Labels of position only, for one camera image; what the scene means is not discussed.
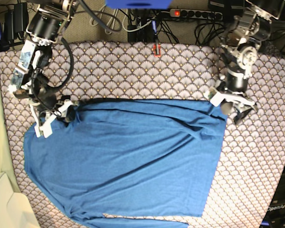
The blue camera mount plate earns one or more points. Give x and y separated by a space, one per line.
138 4

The red and grey table clamp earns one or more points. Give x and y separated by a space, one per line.
157 49

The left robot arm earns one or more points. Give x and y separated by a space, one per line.
240 45

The fan-patterned table cloth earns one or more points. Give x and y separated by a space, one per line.
253 154

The black power adapter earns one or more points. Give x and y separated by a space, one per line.
16 22

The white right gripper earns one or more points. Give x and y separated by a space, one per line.
44 119

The black power strip red switch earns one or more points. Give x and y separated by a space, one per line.
195 14

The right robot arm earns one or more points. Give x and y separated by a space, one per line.
28 81

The black OpenArm base box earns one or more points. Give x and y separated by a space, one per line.
275 215

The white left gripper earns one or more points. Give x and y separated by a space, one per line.
226 100

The blue long-sleeve T-shirt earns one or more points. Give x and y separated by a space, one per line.
120 163

